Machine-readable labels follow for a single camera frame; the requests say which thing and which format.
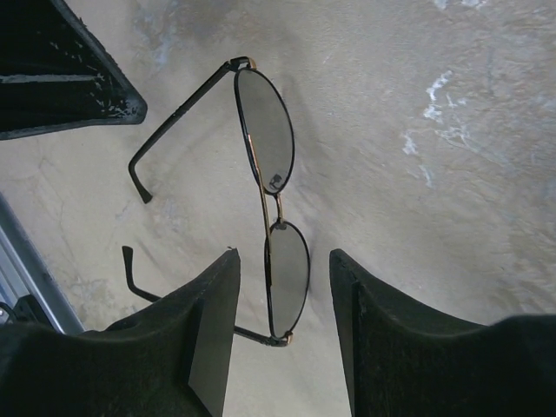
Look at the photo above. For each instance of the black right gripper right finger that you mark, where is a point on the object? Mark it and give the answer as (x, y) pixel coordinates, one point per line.
(403, 358)

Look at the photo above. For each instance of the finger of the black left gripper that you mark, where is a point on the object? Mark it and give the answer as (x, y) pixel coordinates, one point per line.
(56, 75)

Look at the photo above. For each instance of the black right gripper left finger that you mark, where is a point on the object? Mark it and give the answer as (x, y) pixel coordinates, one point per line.
(168, 359)

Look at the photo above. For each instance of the thin framed sunglasses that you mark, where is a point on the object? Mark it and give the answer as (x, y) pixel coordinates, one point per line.
(270, 145)

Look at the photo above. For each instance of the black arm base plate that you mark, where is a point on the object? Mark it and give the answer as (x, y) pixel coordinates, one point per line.
(27, 309)

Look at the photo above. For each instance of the aluminium rail frame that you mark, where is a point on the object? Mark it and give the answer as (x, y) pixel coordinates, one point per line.
(24, 273)

